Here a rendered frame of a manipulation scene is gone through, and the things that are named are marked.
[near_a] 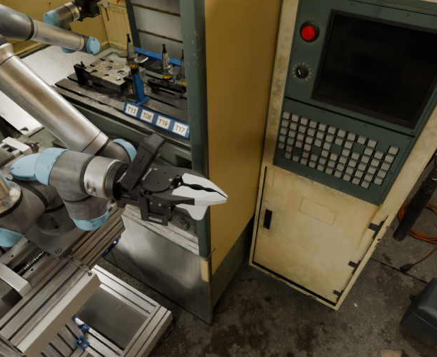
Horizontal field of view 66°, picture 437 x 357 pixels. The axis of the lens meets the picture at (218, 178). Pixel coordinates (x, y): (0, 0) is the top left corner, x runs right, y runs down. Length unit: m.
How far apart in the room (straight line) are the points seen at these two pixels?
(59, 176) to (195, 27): 0.40
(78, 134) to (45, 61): 2.21
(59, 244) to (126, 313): 0.97
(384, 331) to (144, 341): 1.36
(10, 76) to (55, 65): 2.16
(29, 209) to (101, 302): 1.18
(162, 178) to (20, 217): 0.46
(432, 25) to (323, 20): 0.27
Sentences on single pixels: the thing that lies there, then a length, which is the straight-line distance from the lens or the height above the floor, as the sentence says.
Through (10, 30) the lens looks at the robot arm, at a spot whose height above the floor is 1.52.
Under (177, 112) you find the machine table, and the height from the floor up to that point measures 0.90.
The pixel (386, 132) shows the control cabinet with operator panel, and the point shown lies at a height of 1.35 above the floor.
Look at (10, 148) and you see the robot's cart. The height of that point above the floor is 1.10.
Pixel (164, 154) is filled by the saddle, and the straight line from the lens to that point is 1.90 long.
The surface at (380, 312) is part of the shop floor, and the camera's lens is 2.39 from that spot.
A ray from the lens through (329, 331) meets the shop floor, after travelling 2.23.
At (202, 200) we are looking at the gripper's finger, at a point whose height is 1.59.
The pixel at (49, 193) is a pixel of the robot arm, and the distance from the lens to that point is 1.02.
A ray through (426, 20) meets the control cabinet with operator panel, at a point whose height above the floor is 1.69.
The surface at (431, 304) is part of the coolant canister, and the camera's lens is 2.20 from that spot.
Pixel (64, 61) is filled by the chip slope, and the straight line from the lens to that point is 2.99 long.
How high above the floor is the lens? 2.01
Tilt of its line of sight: 46 degrees down
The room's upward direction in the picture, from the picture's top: straight up
